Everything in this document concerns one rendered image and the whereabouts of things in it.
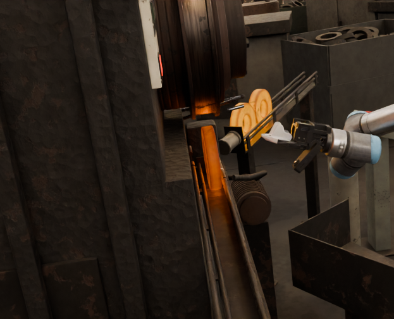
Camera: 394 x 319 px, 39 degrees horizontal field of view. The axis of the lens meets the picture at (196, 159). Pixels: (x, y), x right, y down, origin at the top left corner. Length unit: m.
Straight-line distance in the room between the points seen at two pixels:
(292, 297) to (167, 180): 1.28
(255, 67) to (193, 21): 2.93
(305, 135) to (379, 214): 0.88
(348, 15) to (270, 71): 1.67
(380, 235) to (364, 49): 1.55
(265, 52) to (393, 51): 0.92
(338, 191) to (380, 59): 1.62
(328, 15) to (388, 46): 2.14
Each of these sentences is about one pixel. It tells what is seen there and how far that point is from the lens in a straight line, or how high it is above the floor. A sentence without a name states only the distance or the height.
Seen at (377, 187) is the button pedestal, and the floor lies 0.31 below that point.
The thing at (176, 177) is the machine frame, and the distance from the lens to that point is 1.14.
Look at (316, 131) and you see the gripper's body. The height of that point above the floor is 0.75.
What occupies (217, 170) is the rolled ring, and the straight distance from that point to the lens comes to 1.54.
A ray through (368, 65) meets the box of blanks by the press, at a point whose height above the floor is 0.57.
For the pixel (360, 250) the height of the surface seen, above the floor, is 0.61.
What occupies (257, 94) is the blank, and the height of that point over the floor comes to 0.79.
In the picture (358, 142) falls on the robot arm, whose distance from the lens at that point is 1.80.
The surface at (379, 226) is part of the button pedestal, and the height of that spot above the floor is 0.13.
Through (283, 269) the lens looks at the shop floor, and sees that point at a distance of 2.51.
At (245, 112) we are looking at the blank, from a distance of 2.10.
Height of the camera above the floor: 1.25
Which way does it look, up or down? 18 degrees down
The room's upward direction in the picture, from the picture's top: 8 degrees counter-clockwise
